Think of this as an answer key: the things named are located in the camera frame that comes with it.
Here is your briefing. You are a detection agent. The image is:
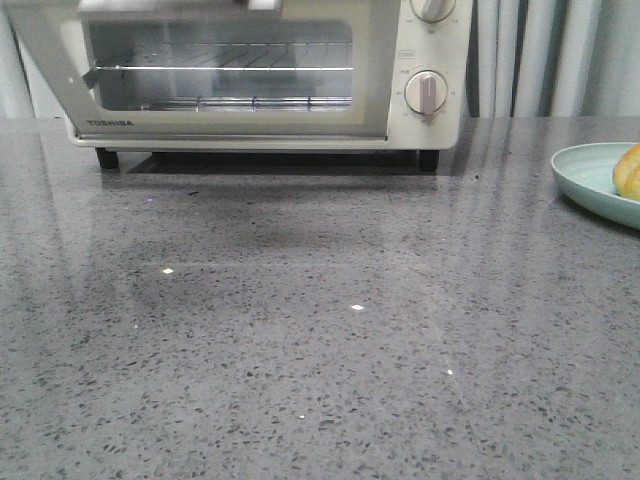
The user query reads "glass oven door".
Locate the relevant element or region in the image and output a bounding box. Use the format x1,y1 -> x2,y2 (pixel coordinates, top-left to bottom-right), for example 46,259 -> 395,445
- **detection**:
2,1 -> 400,140

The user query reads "lower oven knob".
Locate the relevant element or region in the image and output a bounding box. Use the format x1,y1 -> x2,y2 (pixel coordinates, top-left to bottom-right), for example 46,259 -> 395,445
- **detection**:
404,70 -> 448,115

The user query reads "silver oven door handle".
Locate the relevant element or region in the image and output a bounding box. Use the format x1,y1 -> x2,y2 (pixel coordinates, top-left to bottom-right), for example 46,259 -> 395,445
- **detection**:
79,0 -> 281,12

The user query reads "metal oven wire rack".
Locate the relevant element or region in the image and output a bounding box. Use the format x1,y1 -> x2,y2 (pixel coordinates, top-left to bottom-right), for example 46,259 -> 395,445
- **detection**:
84,41 -> 354,112

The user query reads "upper oven knob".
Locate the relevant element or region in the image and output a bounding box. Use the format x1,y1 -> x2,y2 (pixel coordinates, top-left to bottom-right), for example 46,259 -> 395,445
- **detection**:
410,0 -> 456,23

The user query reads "white Toshiba toaster oven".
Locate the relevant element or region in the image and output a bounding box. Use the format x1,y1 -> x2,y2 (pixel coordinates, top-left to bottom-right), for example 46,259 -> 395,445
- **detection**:
39,0 -> 474,173

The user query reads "golden bread roll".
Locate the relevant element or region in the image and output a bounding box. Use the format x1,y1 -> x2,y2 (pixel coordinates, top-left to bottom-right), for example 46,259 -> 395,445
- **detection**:
612,144 -> 640,201

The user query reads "oven knob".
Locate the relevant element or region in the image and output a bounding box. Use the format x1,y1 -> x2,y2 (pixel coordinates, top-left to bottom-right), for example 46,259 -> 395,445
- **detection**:
410,0 -> 456,23
404,70 -> 448,115

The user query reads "light green plate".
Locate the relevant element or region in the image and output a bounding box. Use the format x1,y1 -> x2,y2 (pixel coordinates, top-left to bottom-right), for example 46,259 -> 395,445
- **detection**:
550,142 -> 639,230

